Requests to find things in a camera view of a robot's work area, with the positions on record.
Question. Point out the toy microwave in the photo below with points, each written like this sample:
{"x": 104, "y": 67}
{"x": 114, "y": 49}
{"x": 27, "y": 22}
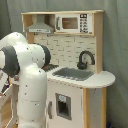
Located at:
{"x": 74, "y": 23}

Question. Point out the black toy stovetop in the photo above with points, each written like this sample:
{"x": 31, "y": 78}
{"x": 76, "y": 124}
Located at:
{"x": 50, "y": 67}

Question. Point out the grey ice dispenser panel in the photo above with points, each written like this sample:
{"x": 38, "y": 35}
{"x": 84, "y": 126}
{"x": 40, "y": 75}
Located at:
{"x": 63, "y": 106}

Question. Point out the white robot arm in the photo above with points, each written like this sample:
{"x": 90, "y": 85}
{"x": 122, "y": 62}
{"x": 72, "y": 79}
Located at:
{"x": 19, "y": 58}

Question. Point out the grey toy sink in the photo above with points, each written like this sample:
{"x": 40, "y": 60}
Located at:
{"x": 73, "y": 74}

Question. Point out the black toy faucet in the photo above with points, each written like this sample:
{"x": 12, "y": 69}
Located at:
{"x": 82, "y": 64}

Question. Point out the grey cabinet door handle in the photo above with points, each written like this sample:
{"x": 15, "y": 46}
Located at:
{"x": 50, "y": 109}

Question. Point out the wooden toy kitchen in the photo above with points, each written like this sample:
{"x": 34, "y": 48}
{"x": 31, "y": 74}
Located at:
{"x": 76, "y": 96}

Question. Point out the grey range hood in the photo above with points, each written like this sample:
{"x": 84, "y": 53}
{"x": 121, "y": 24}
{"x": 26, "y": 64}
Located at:
{"x": 40, "y": 26}

